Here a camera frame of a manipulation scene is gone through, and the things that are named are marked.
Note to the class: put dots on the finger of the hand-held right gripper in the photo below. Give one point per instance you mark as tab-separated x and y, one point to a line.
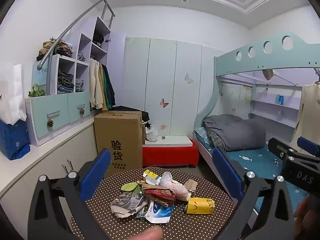
308	144
277	146

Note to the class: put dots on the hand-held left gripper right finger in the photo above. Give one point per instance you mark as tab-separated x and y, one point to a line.
227	175

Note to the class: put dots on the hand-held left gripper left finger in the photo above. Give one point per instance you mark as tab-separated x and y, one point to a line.
96	175

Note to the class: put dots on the newspaper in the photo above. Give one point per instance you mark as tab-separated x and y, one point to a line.
123	202

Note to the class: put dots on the yellow paper wrapper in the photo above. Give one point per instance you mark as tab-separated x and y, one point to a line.
200	205

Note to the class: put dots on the pink plastic bag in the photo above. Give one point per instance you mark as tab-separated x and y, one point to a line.
178	191

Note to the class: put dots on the brown paper bag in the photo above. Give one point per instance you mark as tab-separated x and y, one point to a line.
148	187

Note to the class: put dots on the clear plastic bag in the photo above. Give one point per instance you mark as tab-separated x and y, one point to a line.
166	177

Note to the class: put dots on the red snack wrapper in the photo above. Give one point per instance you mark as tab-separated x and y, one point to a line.
160	194

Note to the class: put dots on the blue white tissue pack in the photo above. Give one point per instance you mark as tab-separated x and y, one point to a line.
160	212

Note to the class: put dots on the person's right hand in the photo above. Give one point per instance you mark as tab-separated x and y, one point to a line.
303	208

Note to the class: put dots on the person's left hand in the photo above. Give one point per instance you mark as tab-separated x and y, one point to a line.
146	233

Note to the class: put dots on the teal fish print bedsheet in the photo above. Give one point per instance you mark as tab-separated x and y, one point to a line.
257	160

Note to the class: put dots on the cream hanging sweater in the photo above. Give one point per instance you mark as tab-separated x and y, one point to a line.
308	115

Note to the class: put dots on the green leaf toy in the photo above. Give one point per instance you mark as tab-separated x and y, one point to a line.
128	187

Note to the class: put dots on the grey plaid pillow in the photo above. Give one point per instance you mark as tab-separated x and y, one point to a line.
216	138

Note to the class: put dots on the grey duvet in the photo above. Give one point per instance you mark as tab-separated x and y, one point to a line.
237	132

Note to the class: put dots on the small blue box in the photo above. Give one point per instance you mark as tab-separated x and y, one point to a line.
280	100

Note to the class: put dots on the white low cabinet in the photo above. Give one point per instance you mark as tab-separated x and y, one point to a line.
50	160

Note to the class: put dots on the large printed cardboard box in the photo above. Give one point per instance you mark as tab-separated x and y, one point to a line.
117	130

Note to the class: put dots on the light blue checked pillow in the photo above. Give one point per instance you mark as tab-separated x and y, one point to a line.
200	132

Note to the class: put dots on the white yellow blue carton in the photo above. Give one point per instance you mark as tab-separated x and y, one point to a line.
148	173

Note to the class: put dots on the round polka dot table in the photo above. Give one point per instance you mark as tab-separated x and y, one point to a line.
195	226

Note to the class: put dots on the red ottoman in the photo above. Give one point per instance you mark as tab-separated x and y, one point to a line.
170	155

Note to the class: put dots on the white board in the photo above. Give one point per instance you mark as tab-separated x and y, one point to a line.
175	141

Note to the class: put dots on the plain cardboard box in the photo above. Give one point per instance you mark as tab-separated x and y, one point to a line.
143	132

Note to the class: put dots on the pine cone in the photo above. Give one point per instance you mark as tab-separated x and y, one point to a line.
50	123
82	112

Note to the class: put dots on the white plastic bag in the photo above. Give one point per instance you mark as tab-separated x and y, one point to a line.
151	133

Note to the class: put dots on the beige hanging hat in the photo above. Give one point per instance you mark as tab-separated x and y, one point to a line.
268	74

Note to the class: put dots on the lilac stair shelf unit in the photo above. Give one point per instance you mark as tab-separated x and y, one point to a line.
60	110

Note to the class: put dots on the black bag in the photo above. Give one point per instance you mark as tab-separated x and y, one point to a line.
135	108

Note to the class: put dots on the green hanging garment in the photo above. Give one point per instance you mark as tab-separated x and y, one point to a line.
107	95

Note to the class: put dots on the yellow hanging garment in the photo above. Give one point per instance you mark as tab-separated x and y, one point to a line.
103	92

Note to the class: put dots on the dark hanging garment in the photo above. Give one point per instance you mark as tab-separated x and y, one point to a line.
111	90

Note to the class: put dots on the blue shopping bag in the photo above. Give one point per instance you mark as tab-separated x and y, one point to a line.
15	140

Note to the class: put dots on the cream hanging jacket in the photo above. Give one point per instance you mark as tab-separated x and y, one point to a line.
95	85

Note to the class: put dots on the dark folded clothes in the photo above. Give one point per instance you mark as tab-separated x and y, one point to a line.
65	82

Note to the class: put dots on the green plastic ornament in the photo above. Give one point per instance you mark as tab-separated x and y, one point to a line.
36	93

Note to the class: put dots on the white paper bag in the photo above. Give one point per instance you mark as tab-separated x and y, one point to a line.
11	97

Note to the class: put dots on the white wardrobe with butterfly stickers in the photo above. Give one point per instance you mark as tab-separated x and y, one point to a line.
160	75

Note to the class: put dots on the grey folded clothes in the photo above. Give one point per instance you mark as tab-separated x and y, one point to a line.
81	56

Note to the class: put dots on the brown clothes pile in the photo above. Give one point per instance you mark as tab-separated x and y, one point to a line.
56	50

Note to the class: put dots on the black folded clothes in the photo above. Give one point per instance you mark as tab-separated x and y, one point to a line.
98	39

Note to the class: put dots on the grey metal handrail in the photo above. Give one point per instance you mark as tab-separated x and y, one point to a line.
75	21

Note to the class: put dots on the teal bunk bed frame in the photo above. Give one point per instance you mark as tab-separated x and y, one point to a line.
272	57

